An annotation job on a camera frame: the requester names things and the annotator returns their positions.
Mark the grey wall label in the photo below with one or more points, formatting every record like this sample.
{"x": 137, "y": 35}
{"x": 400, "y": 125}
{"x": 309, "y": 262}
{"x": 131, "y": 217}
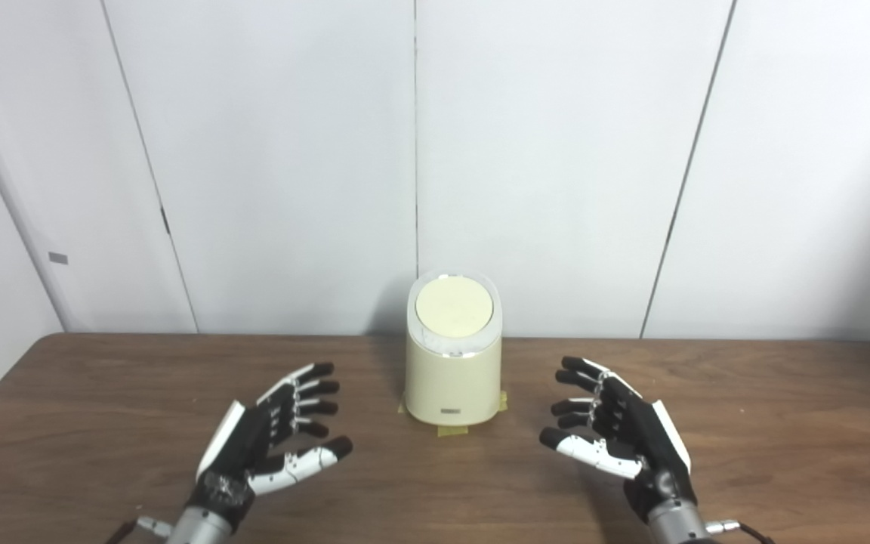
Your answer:
{"x": 58, "y": 258}

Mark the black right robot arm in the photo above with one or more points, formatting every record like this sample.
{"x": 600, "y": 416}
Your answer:
{"x": 677, "y": 527}

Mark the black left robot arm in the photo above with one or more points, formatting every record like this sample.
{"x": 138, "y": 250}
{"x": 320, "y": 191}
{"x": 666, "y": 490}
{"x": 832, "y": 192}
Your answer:
{"x": 197, "y": 529}

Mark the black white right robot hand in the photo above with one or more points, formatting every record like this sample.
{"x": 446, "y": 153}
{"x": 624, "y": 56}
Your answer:
{"x": 650, "y": 449}

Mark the cream round bin lid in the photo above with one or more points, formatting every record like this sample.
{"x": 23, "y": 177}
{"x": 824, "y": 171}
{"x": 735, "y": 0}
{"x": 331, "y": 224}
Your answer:
{"x": 454, "y": 306}

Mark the cream-colored bin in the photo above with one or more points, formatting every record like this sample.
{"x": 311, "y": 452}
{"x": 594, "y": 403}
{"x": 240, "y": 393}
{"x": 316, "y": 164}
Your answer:
{"x": 453, "y": 385}

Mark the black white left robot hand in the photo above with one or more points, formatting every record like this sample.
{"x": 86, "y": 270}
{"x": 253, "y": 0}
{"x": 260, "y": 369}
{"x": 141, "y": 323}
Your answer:
{"x": 242, "y": 449}

